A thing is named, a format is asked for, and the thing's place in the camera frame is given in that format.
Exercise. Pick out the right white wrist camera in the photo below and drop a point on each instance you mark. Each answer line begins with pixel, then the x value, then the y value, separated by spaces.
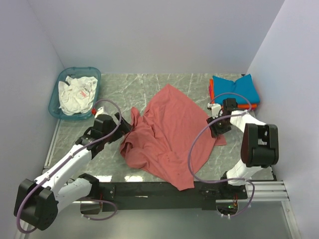
pixel 216 109

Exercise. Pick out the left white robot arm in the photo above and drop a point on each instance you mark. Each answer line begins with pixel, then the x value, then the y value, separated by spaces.
pixel 39 201

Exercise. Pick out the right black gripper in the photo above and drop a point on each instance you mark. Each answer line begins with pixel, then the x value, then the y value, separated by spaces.
pixel 216 131

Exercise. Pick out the folded magenta t-shirt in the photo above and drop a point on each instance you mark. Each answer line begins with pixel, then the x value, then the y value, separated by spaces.
pixel 211 93

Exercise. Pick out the dusty red t-shirt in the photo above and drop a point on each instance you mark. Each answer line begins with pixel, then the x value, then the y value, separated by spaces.
pixel 164 136

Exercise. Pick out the aluminium frame rail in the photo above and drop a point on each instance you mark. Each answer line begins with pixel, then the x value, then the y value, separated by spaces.
pixel 265 191

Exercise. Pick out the folded orange t-shirt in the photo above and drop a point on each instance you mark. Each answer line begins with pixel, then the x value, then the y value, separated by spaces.
pixel 241 106

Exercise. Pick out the teal plastic bin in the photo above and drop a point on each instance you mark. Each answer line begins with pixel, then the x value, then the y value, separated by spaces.
pixel 73 72

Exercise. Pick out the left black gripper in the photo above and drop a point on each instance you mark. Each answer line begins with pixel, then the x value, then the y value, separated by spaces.
pixel 124 128

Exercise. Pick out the folded blue t-shirt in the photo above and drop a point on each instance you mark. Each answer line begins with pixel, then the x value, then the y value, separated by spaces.
pixel 243 86

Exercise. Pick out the black base beam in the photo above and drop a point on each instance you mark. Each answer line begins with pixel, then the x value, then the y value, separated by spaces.
pixel 162 195

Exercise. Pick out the crumpled white t-shirt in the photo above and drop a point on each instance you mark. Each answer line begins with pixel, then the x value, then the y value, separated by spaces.
pixel 76 95

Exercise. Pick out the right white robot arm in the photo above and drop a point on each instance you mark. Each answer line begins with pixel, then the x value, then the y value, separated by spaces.
pixel 259 148

